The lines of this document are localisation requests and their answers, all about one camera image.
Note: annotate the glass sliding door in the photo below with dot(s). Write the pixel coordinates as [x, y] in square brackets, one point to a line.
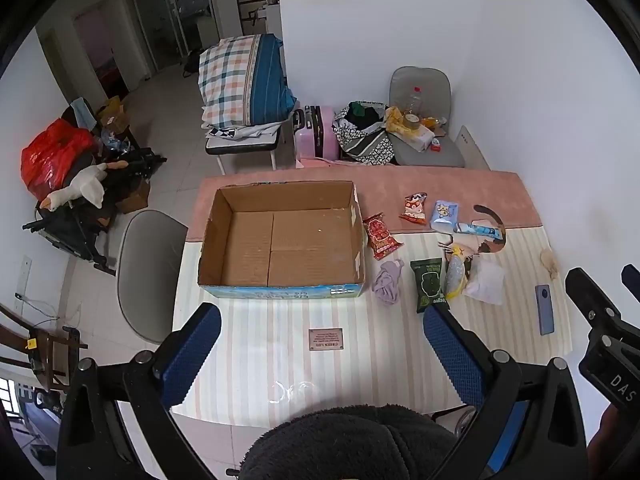
[170, 20]

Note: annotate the small red box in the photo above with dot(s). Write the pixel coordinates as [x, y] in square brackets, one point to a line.
[436, 146]

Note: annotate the yellow mesh packet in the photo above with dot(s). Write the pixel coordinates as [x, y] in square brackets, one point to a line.
[455, 275]

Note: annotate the person's dark fleece clothing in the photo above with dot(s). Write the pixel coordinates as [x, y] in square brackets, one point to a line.
[345, 445]

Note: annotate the brown cardboard box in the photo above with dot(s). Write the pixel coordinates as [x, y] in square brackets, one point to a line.
[114, 115]
[134, 200]

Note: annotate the brown mat label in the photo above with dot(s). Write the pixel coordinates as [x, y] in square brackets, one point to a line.
[325, 339]

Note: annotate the white wall outlet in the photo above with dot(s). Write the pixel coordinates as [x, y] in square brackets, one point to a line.
[23, 280]

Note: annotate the grey cushioned chair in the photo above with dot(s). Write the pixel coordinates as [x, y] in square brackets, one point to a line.
[435, 85]

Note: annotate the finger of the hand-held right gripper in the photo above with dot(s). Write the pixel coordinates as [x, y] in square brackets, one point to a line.
[632, 280]
[587, 295]

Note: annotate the small beige cloth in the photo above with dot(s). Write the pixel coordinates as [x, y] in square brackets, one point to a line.
[550, 262]

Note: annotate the wooden chair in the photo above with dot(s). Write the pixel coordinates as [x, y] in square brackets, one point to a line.
[45, 355]

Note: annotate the white folded sheet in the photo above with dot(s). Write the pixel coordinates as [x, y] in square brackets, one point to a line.
[245, 131]

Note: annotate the red plastic bag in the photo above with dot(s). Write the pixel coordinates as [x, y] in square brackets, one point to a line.
[50, 160]

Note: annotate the black folded stroller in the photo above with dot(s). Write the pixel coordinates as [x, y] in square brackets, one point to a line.
[75, 230]

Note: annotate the white plastic bag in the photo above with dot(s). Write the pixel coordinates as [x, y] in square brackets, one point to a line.
[486, 281]

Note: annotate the person's right forearm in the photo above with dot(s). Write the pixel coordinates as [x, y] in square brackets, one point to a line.
[607, 427]

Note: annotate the light blue cloth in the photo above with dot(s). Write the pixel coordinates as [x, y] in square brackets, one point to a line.
[84, 112]

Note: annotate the white tissue box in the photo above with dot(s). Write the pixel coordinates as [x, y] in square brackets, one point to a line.
[419, 137]

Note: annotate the grey shell chair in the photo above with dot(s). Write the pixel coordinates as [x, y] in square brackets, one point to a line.
[150, 270]

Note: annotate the dark green snack packet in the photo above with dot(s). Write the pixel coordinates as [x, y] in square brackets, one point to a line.
[427, 282]

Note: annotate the light blue tissue packet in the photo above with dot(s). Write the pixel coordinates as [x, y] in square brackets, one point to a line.
[444, 215]

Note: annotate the white leaning panel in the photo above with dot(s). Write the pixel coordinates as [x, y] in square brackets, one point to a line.
[472, 150]

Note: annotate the pink suitcase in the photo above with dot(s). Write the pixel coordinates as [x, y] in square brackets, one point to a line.
[320, 135]

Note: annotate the clear plastic bottle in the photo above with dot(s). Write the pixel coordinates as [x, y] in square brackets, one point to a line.
[414, 102]

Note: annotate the red snack packet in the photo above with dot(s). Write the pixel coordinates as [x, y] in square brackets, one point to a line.
[381, 236]

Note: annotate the patterned tote bag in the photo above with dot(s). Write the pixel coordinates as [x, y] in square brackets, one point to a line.
[362, 140]

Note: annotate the yellow plastic bag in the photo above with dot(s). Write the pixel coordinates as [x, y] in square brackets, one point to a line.
[395, 119]

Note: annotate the orange snack packet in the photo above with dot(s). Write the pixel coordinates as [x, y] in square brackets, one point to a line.
[414, 208]

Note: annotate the white goose plush toy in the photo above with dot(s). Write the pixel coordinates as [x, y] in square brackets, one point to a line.
[85, 185]

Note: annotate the blue smartphone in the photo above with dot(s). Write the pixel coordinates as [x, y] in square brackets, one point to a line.
[545, 310]

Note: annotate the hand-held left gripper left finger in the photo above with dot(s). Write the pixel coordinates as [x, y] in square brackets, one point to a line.
[192, 355]

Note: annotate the long blue packet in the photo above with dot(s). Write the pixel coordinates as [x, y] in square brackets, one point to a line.
[477, 230]

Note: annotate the purple cloth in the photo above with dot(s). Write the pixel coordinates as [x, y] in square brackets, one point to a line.
[389, 282]

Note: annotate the brown tape roll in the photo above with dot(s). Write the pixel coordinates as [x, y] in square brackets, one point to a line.
[412, 120]

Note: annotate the plaid quilt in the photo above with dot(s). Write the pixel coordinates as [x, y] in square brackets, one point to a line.
[240, 80]

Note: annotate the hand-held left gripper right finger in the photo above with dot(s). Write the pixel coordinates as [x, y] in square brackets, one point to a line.
[452, 355]

